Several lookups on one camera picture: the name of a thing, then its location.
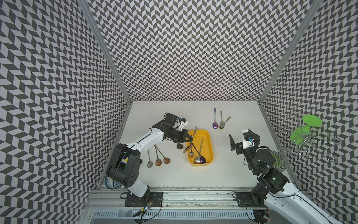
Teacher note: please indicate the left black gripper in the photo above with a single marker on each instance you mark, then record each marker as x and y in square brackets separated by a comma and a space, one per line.
[181, 139]

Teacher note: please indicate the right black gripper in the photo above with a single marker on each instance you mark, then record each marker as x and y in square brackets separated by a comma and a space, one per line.
[238, 146]

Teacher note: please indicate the ornate silver gold spoon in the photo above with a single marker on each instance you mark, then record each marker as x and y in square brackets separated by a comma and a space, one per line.
[189, 148]

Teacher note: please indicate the yellow plastic storage box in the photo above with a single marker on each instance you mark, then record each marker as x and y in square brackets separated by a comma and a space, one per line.
[201, 145]

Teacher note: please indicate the plain silver spoon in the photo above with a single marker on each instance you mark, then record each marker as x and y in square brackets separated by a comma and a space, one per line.
[198, 159]

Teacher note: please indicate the purple iridescent spoon dark handle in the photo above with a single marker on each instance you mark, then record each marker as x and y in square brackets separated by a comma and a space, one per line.
[201, 155]

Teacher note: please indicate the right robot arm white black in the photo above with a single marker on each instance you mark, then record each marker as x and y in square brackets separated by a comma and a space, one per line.
[274, 190]

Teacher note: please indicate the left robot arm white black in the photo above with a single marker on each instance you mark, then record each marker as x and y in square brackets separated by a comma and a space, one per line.
[124, 164]

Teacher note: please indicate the bronze spoon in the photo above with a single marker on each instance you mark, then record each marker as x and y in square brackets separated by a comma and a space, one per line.
[158, 160]

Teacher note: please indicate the small silver teaspoon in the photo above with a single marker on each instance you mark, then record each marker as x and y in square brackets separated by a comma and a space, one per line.
[150, 163]

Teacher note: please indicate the blue patterned plate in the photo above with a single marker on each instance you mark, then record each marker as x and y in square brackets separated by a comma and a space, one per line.
[111, 184]

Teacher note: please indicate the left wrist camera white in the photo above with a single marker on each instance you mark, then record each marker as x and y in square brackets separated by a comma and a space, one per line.
[182, 123]

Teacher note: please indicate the silver ornate handle spoon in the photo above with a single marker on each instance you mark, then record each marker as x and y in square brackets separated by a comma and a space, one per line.
[220, 124]

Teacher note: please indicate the rainbow handle purple spoon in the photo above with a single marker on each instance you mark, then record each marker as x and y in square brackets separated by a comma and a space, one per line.
[215, 124]

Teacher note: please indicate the copper spoon long handle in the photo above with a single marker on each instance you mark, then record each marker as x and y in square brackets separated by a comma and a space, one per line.
[166, 159]

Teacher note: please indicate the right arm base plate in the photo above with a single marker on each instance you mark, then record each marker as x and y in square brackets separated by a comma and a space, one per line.
[246, 199]

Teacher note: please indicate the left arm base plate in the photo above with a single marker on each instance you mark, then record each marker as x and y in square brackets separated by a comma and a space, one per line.
[134, 201]

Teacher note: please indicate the aluminium front rail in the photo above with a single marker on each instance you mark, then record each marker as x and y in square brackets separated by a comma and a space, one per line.
[174, 198]

